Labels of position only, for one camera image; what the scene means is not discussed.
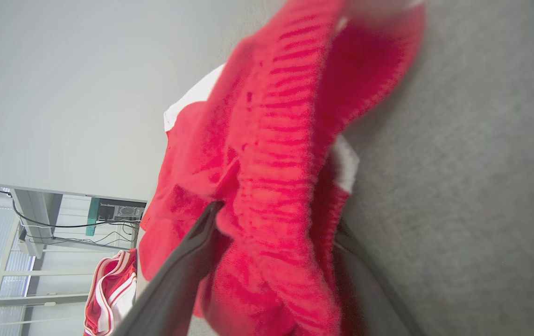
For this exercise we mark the grey fabric sofa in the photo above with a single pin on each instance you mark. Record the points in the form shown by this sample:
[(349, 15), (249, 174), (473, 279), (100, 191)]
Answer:
[(481, 186)]

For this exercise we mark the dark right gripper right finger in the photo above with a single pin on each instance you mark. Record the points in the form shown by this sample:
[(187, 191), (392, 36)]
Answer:
[(374, 294)]

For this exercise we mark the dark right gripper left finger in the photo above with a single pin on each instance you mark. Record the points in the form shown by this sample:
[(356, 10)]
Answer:
[(178, 275)]

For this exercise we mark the red shorts with white stripe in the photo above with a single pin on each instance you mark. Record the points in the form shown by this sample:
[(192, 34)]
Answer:
[(271, 140)]

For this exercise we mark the black desktop computer tower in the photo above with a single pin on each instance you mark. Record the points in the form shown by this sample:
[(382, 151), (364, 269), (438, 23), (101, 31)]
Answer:
[(120, 210)]

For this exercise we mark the red white basketball jersey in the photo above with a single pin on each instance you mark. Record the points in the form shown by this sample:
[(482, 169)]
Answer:
[(110, 294)]

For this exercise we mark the white desk frame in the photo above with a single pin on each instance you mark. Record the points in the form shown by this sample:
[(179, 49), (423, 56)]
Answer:
[(36, 210)]

